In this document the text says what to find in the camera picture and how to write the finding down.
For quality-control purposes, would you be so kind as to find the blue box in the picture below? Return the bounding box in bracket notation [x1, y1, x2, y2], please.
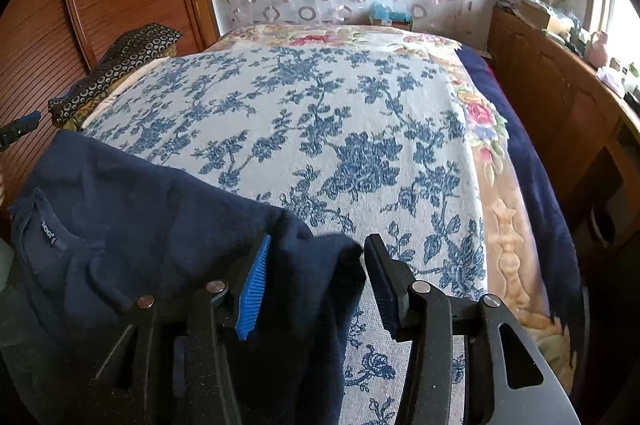
[369, 2, 413, 30]

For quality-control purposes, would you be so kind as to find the pink floral blanket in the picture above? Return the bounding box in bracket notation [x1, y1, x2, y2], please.
[215, 22, 576, 381]

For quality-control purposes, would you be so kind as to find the white blanket with blue flowers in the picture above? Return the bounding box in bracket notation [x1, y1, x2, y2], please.
[80, 45, 488, 425]

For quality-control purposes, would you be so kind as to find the dark waste bin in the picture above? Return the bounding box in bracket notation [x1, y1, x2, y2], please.
[587, 202, 616, 246]

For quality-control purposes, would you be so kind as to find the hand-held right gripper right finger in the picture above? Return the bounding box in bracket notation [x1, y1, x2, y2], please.
[364, 234, 581, 425]

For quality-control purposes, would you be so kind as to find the lavender tissue pack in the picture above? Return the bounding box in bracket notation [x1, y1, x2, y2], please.
[597, 67, 626, 93]

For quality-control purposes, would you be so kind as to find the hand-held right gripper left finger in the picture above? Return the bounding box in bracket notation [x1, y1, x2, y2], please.
[95, 234, 272, 425]

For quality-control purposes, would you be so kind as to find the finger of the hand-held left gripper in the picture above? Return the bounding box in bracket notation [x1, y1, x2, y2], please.
[0, 111, 42, 150]

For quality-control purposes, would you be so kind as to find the navy blanket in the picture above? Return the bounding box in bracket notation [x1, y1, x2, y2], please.
[457, 45, 591, 356]

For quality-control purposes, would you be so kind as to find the wooden side cabinet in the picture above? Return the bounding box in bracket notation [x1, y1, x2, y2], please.
[487, 5, 640, 246]

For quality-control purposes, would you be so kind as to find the cardboard box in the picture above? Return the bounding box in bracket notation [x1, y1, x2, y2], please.
[520, 2, 566, 34]

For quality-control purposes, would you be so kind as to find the navy t-shirt with orange print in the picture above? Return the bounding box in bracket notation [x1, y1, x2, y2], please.
[7, 130, 368, 425]

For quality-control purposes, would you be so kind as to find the dark patterned pillow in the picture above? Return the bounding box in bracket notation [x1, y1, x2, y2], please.
[48, 23, 183, 130]

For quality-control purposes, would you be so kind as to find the window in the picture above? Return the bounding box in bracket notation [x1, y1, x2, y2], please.
[582, 0, 640, 70]

